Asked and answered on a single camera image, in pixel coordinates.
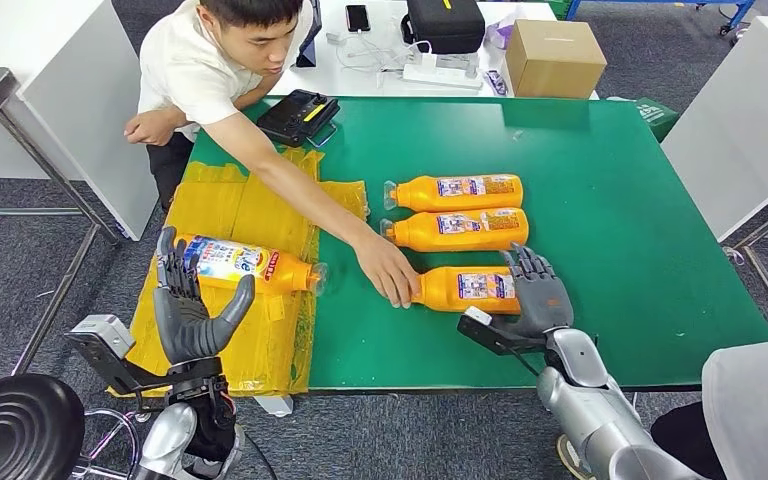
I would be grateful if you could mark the black round stool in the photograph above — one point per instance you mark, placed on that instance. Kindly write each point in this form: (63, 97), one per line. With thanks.
(16, 427)

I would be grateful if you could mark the small purple packet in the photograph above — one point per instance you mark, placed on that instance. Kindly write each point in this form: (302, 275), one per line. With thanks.
(495, 83)

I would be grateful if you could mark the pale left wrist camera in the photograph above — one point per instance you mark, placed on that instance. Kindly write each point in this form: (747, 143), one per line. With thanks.
(102, 334)

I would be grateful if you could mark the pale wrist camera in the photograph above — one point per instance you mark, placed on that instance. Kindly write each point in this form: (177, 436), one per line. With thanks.
(102, 334)
(483, 334)

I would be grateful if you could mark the black tablet on stand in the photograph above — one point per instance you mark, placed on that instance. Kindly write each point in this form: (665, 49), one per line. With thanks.
(310, 40)

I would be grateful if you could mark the person's right hand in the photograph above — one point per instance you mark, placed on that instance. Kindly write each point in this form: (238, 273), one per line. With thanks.
(390, 272)

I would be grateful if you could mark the person's left forearm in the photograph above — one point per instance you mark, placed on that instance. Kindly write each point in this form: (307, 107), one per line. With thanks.
(180, 119)

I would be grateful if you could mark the green plastic crate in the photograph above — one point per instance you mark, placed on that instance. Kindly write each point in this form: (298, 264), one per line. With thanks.
(557, 6)

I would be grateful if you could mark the small white adapter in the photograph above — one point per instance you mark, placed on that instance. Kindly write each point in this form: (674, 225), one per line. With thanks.
(336, 38)

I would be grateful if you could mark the black carrying case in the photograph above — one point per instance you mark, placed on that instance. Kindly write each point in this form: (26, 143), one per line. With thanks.
(444, 26)

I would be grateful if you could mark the black remote controller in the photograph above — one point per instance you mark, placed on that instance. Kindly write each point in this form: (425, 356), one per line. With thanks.
(294, 119)

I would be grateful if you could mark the white table foot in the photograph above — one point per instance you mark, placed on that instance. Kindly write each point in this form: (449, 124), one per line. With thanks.
(274, 405)

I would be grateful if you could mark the person's left hand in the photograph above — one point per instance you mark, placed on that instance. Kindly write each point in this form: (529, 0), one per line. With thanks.
(152, 127)

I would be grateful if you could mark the white desk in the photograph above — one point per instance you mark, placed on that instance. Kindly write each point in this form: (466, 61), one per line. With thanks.
(72, 126)
(371, 83)
(742, 126)

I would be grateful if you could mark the orange detergent bottle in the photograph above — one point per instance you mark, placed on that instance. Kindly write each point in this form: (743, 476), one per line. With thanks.
(420, 195)
(417, 233)
(291, 278)
(444, 298)

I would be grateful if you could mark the purple plastic bag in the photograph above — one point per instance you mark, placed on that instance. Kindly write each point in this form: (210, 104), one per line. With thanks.
(500, 33)

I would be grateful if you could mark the yellow taped cardboard mat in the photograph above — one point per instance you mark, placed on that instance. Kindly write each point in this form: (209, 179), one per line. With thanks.
(271, 344)

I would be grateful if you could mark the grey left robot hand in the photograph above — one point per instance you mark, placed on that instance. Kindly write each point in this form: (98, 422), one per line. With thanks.
(185, 331)

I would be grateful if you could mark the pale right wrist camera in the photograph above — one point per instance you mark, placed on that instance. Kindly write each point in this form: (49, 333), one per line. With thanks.
(483, 334)

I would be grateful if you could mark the person's right forearm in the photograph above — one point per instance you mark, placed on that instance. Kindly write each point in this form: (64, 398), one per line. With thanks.
(311, 199)

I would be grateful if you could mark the black smartphone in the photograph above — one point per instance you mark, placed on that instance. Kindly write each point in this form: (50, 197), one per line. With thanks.
(357, 18)

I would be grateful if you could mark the brown cardboard box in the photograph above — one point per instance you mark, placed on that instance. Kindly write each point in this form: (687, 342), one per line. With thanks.
(553, 63)

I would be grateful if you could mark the person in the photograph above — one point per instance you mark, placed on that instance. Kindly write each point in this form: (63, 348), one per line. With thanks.
(755, 411)
(185, 66)

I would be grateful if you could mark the white power strip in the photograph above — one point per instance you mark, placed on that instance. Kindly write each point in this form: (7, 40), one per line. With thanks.
(442, 76)

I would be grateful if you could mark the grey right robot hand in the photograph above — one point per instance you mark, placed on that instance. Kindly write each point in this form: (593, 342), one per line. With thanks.
(543, 301)

